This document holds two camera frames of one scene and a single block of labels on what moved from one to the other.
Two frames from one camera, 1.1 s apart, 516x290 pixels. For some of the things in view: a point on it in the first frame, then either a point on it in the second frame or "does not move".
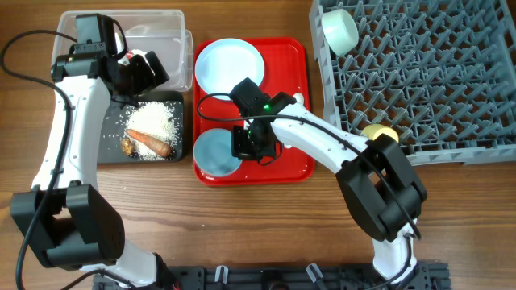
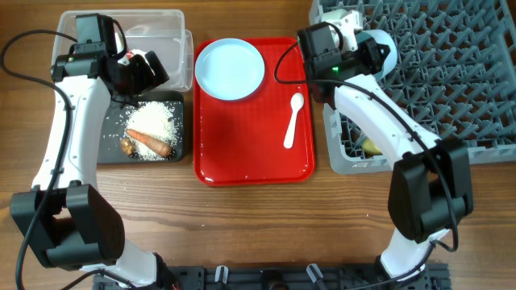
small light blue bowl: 213,152 -> 384,39
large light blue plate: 223,64 does not move
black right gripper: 242,151 -> 364,50
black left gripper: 147,80 does not move
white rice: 155,119 does not move
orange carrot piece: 150,142 does not move
